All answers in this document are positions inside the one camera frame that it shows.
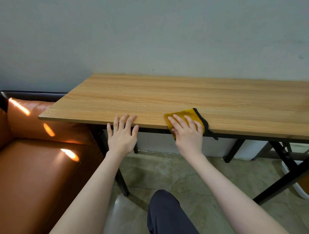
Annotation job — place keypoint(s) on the person's left forearm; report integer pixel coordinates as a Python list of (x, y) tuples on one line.
[(93, 197)]

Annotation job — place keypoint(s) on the person's left middle finger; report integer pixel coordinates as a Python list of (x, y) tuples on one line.
[(123, 121)]

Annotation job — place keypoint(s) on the person's leg in dark trousers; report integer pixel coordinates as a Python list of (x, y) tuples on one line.
[(166, 214)]

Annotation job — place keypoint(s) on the person's right little finger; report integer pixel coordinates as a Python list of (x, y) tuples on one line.
[(199, 126)]

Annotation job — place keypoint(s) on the yellow cloth with black edge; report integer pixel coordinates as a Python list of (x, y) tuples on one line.
[(184, 113)]

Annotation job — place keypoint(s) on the person's right hand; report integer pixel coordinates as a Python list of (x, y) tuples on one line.
[(189, 142)]

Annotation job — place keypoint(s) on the person's left hand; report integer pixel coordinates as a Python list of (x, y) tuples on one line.
[(122, 142)]

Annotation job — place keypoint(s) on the person's right middle finger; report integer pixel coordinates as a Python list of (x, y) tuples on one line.
[(181, 121)]

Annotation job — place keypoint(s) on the person's right thumb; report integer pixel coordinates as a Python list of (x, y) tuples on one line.
[(174, 134)]

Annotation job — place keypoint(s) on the wooden table with black frame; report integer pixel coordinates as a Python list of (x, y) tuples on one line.
[(169, 96)]

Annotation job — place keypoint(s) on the white container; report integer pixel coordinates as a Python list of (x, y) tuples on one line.
[(303, 192)]

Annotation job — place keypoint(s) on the person's left little finger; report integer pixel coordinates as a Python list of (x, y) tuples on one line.
[(109, 130)]

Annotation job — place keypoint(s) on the person's right forearm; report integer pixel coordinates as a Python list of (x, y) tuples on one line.
[(231, 195)]

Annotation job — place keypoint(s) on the orange leather sofa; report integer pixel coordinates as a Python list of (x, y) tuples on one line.
[(31, 173)]

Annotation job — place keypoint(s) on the person's left thumb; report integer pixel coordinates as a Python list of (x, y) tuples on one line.
[(135, 131)]

